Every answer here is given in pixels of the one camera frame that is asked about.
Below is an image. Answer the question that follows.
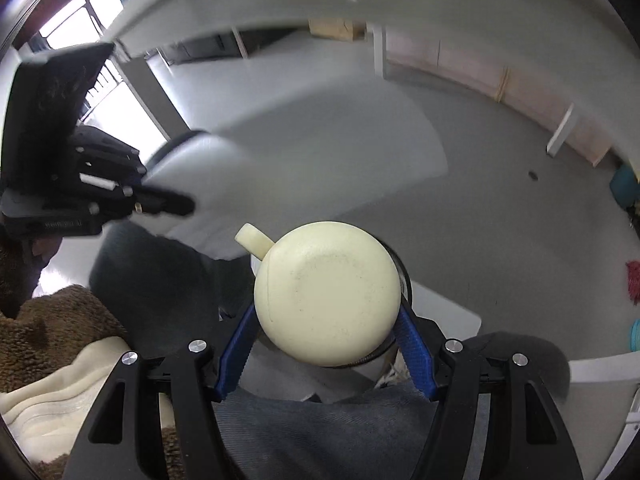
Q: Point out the red mop head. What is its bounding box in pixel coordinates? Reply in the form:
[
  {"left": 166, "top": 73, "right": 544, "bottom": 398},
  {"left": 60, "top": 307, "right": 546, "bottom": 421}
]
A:
[{"left": 625, "top": 259, "right": 640, "bottom": 307}]

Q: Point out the long wooden bench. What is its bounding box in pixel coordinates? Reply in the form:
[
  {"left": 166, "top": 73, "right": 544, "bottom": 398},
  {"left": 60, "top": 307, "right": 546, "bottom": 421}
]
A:
[{"left": 387, "top": 30, "right": 626, "bottom": 167}]

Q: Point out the teal and yellow bag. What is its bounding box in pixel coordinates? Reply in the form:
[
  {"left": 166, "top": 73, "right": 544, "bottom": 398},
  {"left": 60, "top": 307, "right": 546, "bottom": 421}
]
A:
[{"left": 610, "top": 164, "right": 640, "bottom": 226}]

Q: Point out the cream round teapot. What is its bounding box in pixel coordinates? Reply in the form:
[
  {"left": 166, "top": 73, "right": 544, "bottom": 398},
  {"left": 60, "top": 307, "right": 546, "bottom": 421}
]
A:
[{"left": 235, "top": 221, "right": 402, "bottom": 367}]

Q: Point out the white flat board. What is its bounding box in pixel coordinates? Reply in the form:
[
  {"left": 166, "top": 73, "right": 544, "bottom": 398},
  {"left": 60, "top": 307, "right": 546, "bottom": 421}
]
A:
[{"left": 410, "top": 280, "right": 483, "bottom": 346}]

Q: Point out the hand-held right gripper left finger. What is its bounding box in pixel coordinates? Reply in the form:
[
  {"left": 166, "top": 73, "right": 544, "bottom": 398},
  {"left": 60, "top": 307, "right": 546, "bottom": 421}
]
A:
[{"left": 62, "top": 304, "right": 259, "bottom": 480}]

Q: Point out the person's shoe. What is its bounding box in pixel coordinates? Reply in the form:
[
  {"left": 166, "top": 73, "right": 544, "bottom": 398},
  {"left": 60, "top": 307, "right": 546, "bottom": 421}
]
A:
[{"left": 375, "top": 355, "right": 416, "bottom": 391}]

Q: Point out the person's left hand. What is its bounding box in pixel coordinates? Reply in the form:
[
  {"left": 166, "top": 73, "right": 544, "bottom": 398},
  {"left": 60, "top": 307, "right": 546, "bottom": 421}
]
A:
[{"left": 29, "top": 236, "right": 64, "bottom": 269}]

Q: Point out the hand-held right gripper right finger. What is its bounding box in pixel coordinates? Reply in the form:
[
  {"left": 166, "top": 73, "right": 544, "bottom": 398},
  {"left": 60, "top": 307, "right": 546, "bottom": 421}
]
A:
[{"left": 396, "top": 304, "right": 585, "bottom": 480}]

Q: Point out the person's left leg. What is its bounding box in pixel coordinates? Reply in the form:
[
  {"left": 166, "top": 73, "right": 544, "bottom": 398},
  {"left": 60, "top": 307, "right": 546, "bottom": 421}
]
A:
[{"left": 90, "top": 220, "right": 256, "bottom": 326}]

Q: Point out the brown cardboard box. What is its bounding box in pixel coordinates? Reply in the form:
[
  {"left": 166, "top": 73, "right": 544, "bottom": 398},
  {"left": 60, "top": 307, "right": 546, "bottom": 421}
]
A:
[{"left": 309, "top": 19, "right": 366, "bottom": 42}]

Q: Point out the window with railing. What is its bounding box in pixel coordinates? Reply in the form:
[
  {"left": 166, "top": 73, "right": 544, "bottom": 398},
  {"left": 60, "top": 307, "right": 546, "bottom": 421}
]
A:
[{"left": 25, "top": 0, "right": 131, "bottom": 121}]

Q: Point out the brown fuzzy jacket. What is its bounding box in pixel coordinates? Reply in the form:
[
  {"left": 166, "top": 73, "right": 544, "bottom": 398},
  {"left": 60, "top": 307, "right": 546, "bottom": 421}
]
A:
[{"left": 0, "top": 284, "right": 131, "bottom": 396}]

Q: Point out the cream fleece cloth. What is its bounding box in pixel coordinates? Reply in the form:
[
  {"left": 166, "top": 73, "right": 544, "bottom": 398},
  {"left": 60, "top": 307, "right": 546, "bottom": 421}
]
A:
[{"left": 0, "top": 335, "right": 173, "bottom": 466}]

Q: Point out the person's left forearm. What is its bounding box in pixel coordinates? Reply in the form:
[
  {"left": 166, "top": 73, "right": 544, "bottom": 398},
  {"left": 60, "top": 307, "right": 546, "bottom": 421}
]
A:
[{"left": 0, "top": 255, "right": 43, "bottom": 318}]

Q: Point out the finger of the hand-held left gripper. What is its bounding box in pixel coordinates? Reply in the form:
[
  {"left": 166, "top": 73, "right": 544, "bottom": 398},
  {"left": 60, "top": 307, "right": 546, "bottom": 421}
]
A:
[{"left": 120, "top": 185, "right": 195, "bottom": 217}]

